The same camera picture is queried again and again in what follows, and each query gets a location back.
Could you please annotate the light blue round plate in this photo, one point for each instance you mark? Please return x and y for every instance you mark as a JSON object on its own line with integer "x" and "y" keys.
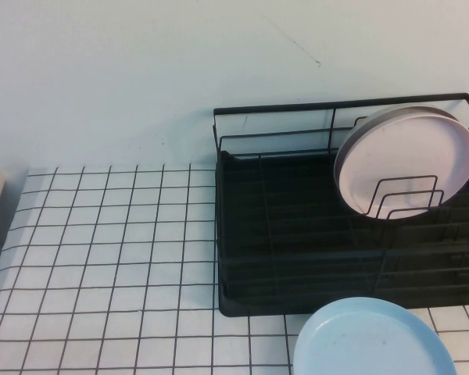
{"x": 367, "y": 343}

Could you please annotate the grey round plate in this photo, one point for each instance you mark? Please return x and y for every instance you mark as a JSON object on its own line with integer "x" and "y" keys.
{"x": 398, "y": 111}

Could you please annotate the black plastic drip tray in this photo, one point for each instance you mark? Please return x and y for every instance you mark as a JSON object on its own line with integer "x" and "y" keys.
{"x": 297, "y": 203}

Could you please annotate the white black-grid tablecloth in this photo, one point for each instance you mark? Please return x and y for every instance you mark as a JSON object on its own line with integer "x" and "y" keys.
{"x": 101, "y": 254}

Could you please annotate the pale pink round plate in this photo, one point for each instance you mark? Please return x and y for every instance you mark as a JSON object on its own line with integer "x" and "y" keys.
{"x": 406, "y": 156}

